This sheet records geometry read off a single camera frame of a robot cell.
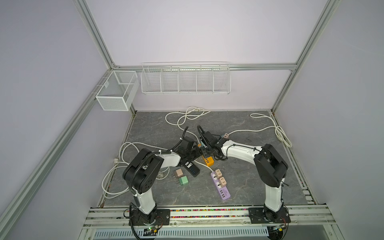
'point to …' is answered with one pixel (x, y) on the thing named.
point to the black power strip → (191, 169)
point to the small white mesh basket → (118, 91)
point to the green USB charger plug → (183, 180)
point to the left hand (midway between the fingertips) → (203, 153)
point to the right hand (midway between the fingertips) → (206, 151)
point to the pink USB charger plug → (178, 173)
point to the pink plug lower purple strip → (222, 181)
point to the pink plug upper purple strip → (218, 173)
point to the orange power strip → (207, 156)
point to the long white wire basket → (189, 78)
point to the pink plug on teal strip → (226, 135)
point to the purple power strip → (224, 191)
